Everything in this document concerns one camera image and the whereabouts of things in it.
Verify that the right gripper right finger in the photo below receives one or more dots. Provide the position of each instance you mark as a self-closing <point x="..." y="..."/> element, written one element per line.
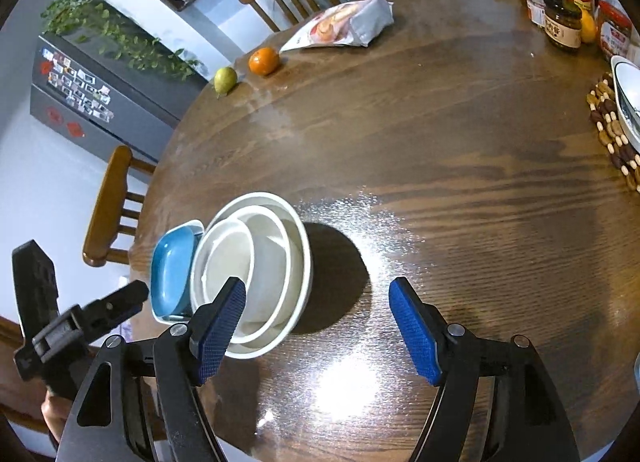
<point x="526" y="420"/>

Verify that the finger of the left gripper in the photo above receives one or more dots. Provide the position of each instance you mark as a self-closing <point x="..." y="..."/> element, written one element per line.
<point x="105" y="309"/>

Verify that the white ramekin cup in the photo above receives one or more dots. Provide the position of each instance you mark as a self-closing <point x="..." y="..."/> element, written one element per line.
<point x="225" y="250"/>

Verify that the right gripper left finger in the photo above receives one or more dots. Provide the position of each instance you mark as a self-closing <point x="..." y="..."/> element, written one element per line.
<point x="107" y="421"/>

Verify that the red label jar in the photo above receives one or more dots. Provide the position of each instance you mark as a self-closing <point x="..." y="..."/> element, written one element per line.
<point x="614" y="29"/>

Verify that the medium white bowl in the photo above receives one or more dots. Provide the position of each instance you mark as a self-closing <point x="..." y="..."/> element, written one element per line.
<point x="265" y="294"/>

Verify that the left hand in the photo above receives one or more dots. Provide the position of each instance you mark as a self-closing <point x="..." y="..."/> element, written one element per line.
<point x="55" y="411"/>

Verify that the large white bowl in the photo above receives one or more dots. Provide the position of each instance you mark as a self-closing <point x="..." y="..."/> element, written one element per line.
<point x="301" y="274"/>

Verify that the orange tangerine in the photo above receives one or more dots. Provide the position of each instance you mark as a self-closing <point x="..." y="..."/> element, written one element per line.
<point x="264" y="62"/>

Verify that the white snack bag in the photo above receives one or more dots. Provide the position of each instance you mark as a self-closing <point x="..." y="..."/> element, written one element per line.
<point x="354" y="23"/>

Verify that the white plate on trivet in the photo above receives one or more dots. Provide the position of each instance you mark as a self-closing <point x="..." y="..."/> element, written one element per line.
<point x="626" y="81"/>

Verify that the wooden chair left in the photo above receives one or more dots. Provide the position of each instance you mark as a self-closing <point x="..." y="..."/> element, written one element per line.
<point x="106" y="221"/>

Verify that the small orange fruit right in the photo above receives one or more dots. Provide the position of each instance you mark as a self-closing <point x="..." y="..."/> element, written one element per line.
<point x="589" y="31"/>

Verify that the green pear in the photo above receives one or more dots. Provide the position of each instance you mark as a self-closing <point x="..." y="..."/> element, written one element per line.
<point x="224" y="81"/>

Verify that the wooden bead trivet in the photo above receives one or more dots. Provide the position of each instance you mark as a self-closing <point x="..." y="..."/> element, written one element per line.
<point x="604" y="114"/>

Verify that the grey refrigerator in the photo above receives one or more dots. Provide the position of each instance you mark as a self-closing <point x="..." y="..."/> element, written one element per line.
<point x="99" y="104"/>

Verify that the blue patterned plate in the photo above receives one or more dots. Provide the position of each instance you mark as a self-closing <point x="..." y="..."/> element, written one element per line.
<point x="175" y="316"/>

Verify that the brown sauce jar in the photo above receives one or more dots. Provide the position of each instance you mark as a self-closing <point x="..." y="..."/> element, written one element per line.
<point x="563" y="24"/>

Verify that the hanging green plant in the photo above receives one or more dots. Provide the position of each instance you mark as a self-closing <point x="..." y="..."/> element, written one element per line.
<point x="118" y="37"/>

